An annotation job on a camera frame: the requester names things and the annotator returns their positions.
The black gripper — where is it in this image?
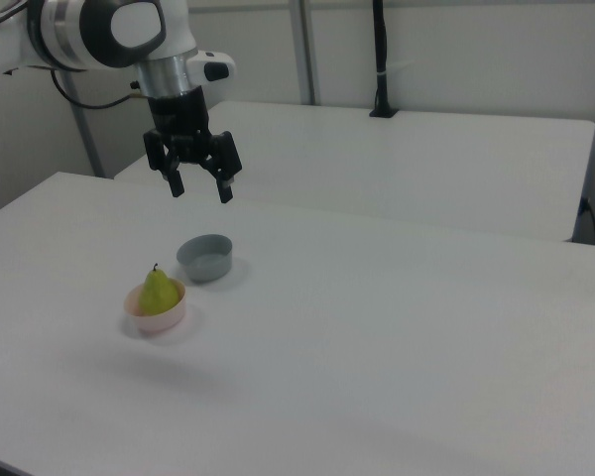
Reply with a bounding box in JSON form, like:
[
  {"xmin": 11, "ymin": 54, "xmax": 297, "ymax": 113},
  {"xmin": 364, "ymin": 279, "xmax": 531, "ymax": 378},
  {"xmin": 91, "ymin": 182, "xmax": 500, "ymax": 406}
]
[{"xmin": 143, "ymin": 86, "xmax": 243, "ymax": 205}]

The green pear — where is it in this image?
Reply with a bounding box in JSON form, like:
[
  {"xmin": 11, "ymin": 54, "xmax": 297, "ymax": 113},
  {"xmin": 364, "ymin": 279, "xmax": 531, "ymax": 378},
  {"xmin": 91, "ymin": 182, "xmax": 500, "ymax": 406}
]
[{"xmin": 137, "ymin": 262, "xmax": 181, "ymax": 317}]

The grey plastic bowl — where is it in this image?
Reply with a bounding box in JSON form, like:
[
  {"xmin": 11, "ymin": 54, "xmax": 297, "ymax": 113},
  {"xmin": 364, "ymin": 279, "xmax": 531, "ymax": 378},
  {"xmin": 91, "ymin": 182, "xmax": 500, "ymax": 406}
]
[{"xmin": 175, "ymin": 233, "xmax": 235, "ymax": 285}]

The pink plastic bowl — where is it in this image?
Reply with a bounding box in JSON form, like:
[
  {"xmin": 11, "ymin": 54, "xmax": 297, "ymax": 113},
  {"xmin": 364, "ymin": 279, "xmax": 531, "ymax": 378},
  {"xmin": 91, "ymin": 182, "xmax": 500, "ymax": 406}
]
[{"xmin": 123, "ymin": 277, "xmax": 188, "ymax": 335}]

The white side table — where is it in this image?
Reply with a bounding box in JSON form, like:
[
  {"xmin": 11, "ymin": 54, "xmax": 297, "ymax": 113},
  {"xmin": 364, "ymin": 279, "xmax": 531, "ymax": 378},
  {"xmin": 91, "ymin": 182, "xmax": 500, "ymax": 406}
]
[{"xmin": 112, "ymin": 100, "xmax": 595, "ymax": 244}]

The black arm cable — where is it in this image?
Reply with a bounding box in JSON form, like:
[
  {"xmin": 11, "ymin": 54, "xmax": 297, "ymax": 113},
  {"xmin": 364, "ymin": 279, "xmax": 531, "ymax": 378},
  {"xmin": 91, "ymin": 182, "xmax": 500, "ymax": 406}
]
[{"xmin": 49, "ymin": 68, "xmax": 148, "ymax": 110}]

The grey metal partition post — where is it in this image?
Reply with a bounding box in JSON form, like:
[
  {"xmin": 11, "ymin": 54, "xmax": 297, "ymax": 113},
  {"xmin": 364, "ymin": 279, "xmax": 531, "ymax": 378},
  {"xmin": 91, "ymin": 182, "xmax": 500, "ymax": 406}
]
[
  {"xmin": 289, "ymin": 0, "xmax": 324, "ymax": 107},
  {"xmin": 61, "ymin": 68, "xmax": 106, "ymax": 180}
]

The black camera pole with clamp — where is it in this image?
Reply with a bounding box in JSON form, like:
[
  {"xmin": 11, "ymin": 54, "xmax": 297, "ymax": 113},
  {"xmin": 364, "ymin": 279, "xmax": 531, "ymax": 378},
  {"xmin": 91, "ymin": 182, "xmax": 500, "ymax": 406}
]
[{"xmin": 368, "ymin": 0, "xmax": 401, "ymax": 120}]

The black power cable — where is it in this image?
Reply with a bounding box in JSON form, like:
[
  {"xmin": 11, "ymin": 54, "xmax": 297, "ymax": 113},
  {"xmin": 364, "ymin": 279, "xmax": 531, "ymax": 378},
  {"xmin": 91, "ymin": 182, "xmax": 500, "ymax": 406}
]
[{"xmin": 577, "ymin": 196, "xmax": 595, "ymax": 246}]

